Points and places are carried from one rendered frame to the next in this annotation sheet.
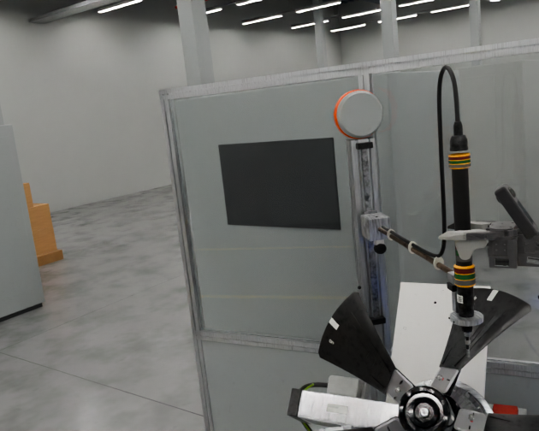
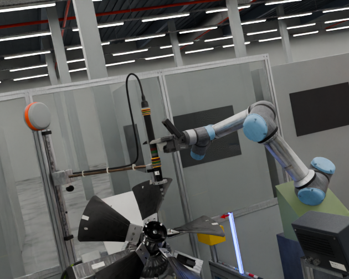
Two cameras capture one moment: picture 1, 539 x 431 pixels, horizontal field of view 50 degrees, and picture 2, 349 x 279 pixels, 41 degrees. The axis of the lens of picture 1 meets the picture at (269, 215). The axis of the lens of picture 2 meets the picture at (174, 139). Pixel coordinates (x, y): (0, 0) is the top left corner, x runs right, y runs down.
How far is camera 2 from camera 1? 1.34 m
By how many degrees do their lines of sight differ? 53
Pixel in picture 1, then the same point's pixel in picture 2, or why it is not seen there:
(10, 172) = not seen: outside the picture
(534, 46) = (113, 80)
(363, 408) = (111, 258)
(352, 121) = (37, 119)
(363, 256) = (55, 200)
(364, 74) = (29, 96)
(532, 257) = (181, 145)
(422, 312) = not seen: hidden behind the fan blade
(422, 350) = not seen: hidden behind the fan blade
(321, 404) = (88, 267)
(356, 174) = (44, 150)
